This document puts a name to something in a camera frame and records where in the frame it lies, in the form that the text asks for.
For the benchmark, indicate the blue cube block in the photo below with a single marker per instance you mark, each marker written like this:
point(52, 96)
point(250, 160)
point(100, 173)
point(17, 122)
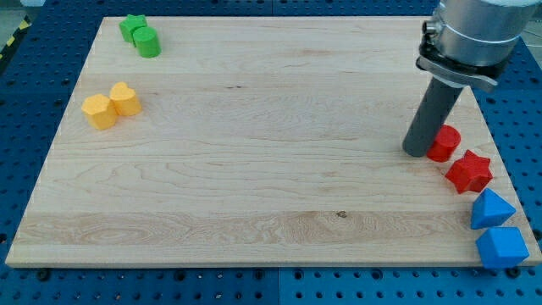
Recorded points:
point(501, 247)

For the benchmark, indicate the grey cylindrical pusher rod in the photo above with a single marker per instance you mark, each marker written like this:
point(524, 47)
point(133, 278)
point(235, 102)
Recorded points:
point(437, 103)

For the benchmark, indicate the red star block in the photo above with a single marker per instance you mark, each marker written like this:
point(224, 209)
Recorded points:
point(471, 172)

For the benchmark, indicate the blue triangle block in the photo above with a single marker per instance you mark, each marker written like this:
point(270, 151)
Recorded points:
point(490, 209)

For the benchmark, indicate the yellow heart block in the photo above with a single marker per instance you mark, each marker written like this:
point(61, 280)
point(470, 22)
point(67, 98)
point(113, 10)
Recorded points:
point(125, 99)

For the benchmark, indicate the wooden board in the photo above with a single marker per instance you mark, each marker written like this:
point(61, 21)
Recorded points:
point(262, 141)

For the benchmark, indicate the green cylinder block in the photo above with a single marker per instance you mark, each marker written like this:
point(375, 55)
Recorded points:
point(147, 42)

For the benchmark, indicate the red cylinder block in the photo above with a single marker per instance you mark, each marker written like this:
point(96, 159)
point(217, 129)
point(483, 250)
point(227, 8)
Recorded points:
point(445, 144)

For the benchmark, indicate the yellow hexagon block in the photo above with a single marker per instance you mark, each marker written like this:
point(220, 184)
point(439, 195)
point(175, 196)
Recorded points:
point(99, 111)

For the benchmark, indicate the green star block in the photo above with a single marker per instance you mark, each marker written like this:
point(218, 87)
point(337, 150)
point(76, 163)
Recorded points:
point(130, 24)

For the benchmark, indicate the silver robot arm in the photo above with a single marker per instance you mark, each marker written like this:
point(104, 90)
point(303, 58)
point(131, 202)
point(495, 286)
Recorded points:
point(466, 43)

